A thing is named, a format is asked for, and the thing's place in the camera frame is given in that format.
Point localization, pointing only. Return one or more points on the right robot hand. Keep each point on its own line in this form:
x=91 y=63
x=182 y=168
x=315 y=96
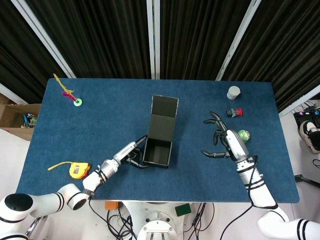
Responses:
x=236 y=145

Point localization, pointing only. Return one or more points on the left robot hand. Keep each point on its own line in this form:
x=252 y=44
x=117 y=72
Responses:
x=125 y=151

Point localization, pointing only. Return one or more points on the black paper box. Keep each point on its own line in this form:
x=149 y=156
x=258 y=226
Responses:
x=160 y=125

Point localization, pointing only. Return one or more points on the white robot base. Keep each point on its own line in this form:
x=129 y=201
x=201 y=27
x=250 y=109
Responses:
x=155 y=225

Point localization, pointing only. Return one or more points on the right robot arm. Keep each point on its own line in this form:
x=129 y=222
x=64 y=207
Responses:
x=260 y=192

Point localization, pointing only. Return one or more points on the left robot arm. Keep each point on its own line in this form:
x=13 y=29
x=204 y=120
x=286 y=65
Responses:
x=45 y=202

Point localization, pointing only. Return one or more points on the green rectangular block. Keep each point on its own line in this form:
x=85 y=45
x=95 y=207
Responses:
x=183 y=210

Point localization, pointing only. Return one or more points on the brown cardboard box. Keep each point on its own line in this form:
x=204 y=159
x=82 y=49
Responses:
x=13 y=112

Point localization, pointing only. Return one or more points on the red emergency stop button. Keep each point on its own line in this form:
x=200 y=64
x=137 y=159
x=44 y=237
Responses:
x=233 y=112

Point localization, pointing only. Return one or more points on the blue table mat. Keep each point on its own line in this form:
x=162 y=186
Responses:
x=100 y=112

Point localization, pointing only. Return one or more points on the yellow tape measure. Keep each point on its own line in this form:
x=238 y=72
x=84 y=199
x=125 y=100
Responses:
x=78 y=171

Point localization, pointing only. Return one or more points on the white plastic jar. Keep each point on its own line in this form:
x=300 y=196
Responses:
x=233 y=92

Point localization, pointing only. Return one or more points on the orange block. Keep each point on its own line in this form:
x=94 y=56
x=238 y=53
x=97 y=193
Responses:
x=111 y=205

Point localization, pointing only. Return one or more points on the feather shuttlecock toy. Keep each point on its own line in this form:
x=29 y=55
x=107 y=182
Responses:
x=78 y=102

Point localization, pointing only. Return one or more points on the black and white shoe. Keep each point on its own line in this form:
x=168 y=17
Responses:
x=308 y=135

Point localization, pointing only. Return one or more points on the black electronic device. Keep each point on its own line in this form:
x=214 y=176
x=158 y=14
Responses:
x=305 y=116

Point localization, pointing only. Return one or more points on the black stand leg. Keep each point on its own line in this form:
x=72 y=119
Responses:
x=306 y=179

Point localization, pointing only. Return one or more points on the colourful toy pile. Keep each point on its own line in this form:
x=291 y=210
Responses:
x=29 y=120

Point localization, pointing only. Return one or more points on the black curtain panel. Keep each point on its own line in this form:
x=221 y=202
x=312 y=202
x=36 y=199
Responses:
x=17 y=55
x=287 y=45
x=100 y=37
x=195 y=37

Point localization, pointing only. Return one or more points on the white frame post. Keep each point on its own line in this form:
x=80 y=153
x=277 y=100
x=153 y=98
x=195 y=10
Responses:
x=42 y=37
x=300 y=101
x=237 y=40
x=153 y=37
x=12 y=94

